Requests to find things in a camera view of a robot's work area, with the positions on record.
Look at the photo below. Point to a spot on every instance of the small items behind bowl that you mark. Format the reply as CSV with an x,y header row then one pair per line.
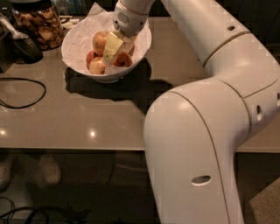
x,y
68,22

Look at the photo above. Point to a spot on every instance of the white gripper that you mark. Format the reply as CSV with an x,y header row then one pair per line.
x,y
129,22

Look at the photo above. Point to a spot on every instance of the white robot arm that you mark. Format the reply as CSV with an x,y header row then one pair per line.
x,y
191,132

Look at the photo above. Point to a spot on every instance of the hidden left red apple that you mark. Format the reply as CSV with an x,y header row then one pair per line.
x,y
90,56

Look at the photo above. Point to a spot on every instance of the glass jar of dried chips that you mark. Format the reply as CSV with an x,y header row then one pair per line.
x,y
40,19

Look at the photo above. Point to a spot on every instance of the white ceramic bowl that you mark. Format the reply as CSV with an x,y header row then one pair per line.
x,y
110,76

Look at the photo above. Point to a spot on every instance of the white shoe under table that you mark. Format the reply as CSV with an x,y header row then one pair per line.
x,y
49,170

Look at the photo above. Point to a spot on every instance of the black appliance with scoop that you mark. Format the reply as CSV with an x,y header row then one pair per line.
x,y
27,50

